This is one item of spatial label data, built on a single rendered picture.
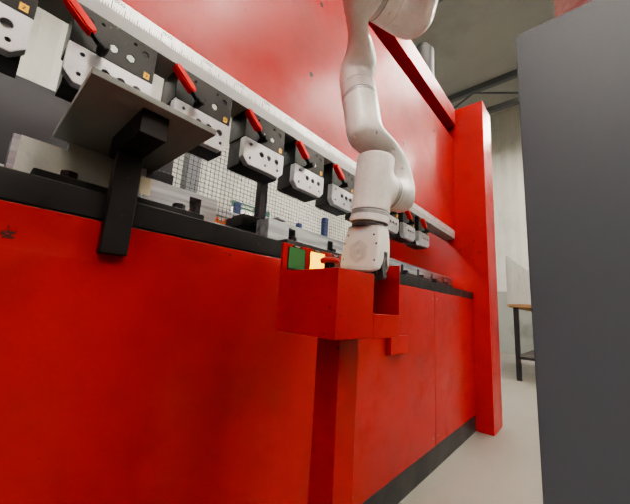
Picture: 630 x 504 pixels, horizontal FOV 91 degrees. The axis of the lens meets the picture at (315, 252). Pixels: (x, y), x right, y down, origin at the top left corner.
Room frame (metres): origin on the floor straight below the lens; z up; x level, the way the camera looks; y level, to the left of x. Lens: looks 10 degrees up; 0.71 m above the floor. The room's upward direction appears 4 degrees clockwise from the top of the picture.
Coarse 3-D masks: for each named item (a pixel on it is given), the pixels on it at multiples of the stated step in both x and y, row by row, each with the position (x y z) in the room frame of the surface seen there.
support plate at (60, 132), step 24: (96, 72) 0.36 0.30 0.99; (96, 96) 0.40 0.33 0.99; (120, 96) 0.40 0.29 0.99; (144, 96) 0.40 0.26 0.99; (72, 120) 0.47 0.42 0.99; (96, 120) 0.46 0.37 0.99; (120, 120) 0.46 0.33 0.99; (192, 120) 0.46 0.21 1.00; (96, 144) 0.55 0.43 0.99; (168, 144) 0.53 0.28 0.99; (192, 144) 0.52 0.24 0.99; (144, 168) 0.65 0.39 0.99
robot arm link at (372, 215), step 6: (354, 210) 0.64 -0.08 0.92; (360, 210) 0.62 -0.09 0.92; (366, 210) 0.62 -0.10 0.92; (372, 210) 0.61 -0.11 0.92; (378, 210) 0.62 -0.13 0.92; (354, 216) 0.64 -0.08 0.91; (360, 216) 0.62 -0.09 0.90; (366, 216) 0.62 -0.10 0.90; (372, 216) 0.61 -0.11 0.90; (378, 216) 0.62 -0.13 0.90; (384, 216) 0.62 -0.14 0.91; (354, 222) 0.66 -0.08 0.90; (372, 222) 0.63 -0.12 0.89; (378, 222) 0.63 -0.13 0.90; (384, 222) 0.63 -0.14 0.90
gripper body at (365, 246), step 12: (348, 228) 0.67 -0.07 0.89; (360, 228) 0.64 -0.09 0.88; (372, 228) 0.62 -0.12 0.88; (384, 228) 0.62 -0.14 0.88; (348, 240) 0.66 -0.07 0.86; (360, 240) 0.64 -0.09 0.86; (372, 240) 0.62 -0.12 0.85; (384, 240) 0.62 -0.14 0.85; (348, 252) 0.66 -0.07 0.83; (360, 252) 0.64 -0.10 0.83; (372, 252) 0.62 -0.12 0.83; (384, 252) 0.64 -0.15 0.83; (348, 264) 0.66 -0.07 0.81; (360, 264) 0.64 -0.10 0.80; (372, 264) 0.62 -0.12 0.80
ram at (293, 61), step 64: (128, 0) 0.56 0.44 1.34; (192, 0) 0.66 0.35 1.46; (256, 0) 0.80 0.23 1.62; (320, 0) 1.01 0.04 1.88; (192, 64) 0.68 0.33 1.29; (256, 64) 0.82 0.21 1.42; (320, 64) 1.02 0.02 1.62; (384, 64) 1.38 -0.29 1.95; (320, 128) 1.04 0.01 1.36; (448, 192) 2.09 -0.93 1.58
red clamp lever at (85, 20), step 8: (64, 0) 0.47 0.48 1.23; (72, 0) 0.47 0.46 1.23; (72, 8) 0.48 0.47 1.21; (80, 8) 0.48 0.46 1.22; (80, 16) 0.48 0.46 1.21; (80, 24) 0.49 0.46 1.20; (88, 24) 0.49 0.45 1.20; (88, 32) 0.50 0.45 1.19; (96, 32) 0.51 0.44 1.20; (96, 40) 0.51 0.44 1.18; (104, 40) 0.51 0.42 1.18; (96, 48) 0.52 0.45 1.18; (104, 48) 0.51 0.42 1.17
